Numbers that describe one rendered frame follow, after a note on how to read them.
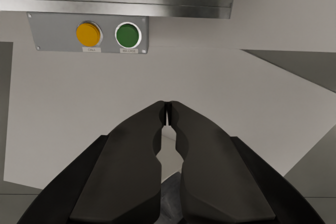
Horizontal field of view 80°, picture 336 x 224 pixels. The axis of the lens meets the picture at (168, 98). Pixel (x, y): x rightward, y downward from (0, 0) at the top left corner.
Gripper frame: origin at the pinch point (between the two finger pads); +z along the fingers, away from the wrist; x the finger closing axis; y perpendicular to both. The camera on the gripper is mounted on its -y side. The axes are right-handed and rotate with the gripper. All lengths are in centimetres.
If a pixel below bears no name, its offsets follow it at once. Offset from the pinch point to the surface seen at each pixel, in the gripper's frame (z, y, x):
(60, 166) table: 37, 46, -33
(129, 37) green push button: 26.0, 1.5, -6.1
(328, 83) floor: 123, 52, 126
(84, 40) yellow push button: 25.9, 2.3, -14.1
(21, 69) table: 37, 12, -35
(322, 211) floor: 124, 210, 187
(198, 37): 37.2, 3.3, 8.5
